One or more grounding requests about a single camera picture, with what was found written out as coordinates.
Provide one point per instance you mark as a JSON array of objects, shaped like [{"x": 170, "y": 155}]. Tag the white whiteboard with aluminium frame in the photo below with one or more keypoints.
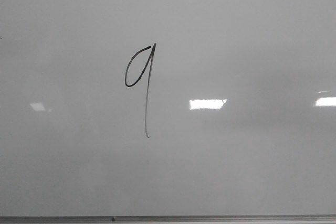
[{"x": 155, "y": 108}]

